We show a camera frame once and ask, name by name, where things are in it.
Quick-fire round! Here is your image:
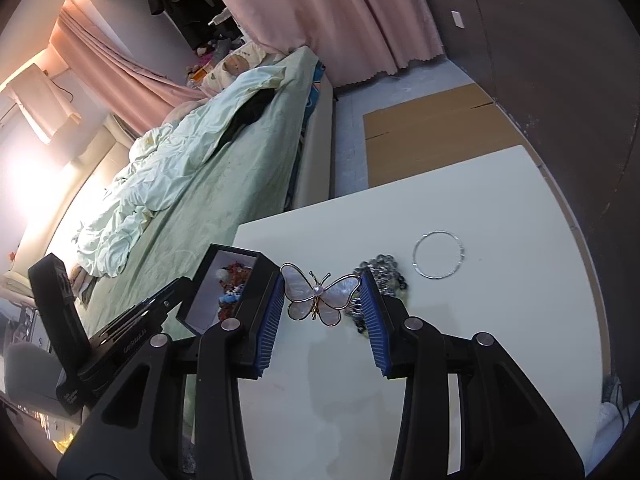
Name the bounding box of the brown wooden bead bracelet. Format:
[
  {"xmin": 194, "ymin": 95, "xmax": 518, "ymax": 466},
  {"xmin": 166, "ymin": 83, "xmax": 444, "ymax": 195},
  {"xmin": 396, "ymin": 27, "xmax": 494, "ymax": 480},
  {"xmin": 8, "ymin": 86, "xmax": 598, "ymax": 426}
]
[{"xmin": 214, "ymin": 259, "xmax": 256, "ymax": 321}]

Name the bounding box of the silver bangle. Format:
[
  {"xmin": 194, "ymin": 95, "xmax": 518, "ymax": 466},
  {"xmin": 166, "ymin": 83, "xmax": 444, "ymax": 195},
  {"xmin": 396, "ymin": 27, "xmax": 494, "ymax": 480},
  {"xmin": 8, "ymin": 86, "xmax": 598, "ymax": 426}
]
[{"xmin": 411, "ymin": 231, "xmax": 465, "ymax": 281}]

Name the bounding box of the white butterfly brooch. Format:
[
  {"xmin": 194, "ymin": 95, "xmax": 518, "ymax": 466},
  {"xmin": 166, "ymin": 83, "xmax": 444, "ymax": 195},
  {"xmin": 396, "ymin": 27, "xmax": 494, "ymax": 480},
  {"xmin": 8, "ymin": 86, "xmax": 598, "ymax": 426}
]
[{"xmin": 280, "ymin": 262, "xmax": 360, "ymax": 327}]

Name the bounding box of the black jewelry box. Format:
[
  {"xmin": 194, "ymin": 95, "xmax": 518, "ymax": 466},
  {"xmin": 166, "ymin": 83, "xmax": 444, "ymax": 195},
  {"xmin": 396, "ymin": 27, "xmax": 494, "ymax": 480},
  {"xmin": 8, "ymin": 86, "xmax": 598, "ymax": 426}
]
[{"xmin": 176, "ymin": 244, "xmax": 284, "ymax": 335}]

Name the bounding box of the white crumpled duvet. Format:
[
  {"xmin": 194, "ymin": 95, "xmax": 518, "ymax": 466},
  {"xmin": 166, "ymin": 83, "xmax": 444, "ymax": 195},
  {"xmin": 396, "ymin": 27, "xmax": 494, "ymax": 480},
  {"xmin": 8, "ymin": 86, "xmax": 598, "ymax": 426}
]
[{"xmin": 73, "ymin": 65, "xmax": 285, "ymax": 278}]

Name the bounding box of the green bed blanket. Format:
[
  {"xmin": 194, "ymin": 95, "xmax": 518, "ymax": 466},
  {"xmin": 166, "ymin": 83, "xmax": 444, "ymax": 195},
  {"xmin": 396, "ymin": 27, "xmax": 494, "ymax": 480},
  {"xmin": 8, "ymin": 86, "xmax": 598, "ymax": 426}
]
[{"xmin": 80, "ymin": 47, "xmax": 318, "ymax": 334}]

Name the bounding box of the pink curtain left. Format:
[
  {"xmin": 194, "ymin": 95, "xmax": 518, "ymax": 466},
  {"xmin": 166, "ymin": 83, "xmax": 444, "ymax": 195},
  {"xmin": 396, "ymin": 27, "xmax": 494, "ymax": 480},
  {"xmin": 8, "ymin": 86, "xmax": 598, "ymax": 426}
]
[{"xmin": 50, "ymin": 0, "xmax": 205, "ymax": 134}]

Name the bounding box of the pink curtain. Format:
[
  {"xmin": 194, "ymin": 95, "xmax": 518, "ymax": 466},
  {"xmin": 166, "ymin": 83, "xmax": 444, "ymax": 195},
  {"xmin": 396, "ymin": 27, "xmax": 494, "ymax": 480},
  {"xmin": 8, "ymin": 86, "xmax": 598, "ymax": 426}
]
[
  {"xmin": 222, "ymin": 0, "xmax": 444, "ymax": 87},
  {"xmin": 50, "ymin": 0, "xmax": 205, "ymax": 134}
]

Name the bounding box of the black garment on bed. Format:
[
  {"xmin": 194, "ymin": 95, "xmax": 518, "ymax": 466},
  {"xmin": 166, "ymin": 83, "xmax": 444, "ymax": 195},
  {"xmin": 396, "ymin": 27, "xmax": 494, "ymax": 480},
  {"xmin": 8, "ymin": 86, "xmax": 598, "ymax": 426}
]
[{"xmin": 215, "ymin": 89, "xmax": 277, "ymax": 153}]

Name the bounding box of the flat cardboard sheet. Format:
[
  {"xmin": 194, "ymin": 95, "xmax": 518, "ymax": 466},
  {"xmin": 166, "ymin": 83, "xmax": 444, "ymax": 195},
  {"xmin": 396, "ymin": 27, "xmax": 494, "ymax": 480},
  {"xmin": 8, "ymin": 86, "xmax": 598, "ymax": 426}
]
[{"xmin": 363, "ymin": 84, "xmax": 523, "ymax": 188}]

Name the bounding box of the patterned pillow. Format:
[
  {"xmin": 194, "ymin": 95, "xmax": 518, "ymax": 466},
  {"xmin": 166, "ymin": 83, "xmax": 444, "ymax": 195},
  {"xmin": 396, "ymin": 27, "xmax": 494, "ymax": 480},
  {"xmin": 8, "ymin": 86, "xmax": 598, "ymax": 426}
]
[{"xmin": 200, "ymin": 41, "xmax": 268, "ymax": 96}]

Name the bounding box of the pink curtain right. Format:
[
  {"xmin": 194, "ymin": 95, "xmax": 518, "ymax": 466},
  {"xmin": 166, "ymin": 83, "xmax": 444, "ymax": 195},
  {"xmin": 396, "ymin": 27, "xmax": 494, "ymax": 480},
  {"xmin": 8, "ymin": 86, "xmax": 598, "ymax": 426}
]
[{"xmin": 222, "ymin": 0, "xmax": 444, "ymax": 87}]

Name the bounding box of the white wall socket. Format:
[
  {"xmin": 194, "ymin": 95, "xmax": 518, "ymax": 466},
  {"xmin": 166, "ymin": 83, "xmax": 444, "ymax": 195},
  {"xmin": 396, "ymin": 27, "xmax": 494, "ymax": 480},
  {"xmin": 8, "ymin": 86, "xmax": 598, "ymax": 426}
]
[{"xmin": 450, "ymin": 10, "xmax": 465, "ymax": 29}]

